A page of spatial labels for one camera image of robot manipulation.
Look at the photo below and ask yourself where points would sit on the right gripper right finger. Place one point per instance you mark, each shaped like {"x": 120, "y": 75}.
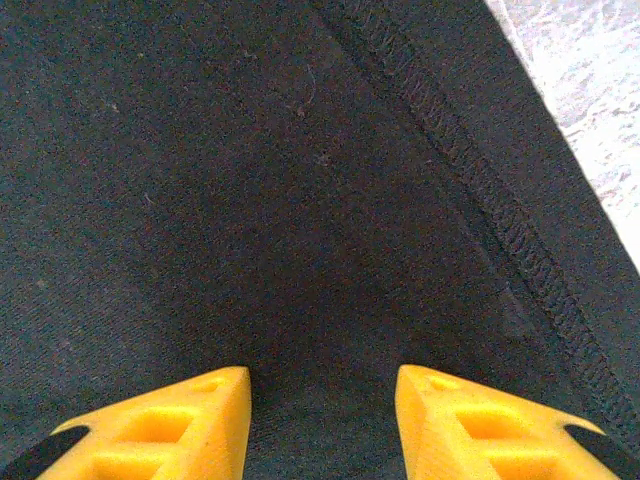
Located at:
{"x": 475, "y": 435}

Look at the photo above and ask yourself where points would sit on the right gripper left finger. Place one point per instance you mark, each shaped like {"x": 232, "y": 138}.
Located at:
{"x": 175, "y": 435}

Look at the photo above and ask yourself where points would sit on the black t-shirt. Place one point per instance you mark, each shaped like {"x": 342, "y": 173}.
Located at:
{"x": 250, "y": 200}

